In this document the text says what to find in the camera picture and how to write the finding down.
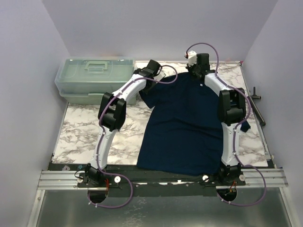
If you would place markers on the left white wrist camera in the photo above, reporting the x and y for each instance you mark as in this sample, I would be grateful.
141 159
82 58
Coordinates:
160 76

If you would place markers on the translucent green storage box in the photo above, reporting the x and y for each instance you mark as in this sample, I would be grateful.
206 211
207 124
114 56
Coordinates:
83 81

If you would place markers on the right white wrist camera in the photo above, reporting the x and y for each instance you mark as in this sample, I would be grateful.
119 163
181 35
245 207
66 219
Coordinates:
191 57

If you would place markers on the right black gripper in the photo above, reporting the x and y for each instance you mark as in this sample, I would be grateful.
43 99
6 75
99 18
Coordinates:
193 71

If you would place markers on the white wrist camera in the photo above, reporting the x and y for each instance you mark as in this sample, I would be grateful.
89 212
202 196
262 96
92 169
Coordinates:
160 76
191 57

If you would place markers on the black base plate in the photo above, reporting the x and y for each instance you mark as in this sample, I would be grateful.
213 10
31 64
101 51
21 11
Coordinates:
126 180

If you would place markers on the navy blue t-shirt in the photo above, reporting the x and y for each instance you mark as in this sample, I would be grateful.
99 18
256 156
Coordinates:
183 134

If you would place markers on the aluminium mounting rail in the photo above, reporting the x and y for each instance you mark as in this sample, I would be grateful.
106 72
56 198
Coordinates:
65 180

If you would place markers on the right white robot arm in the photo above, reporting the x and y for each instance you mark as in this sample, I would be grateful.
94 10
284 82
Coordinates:
231 111

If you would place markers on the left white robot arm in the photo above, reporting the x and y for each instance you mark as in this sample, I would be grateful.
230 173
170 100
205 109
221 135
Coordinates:
112 115

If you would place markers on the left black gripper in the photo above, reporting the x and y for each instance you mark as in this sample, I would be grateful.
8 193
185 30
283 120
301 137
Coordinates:
145 90

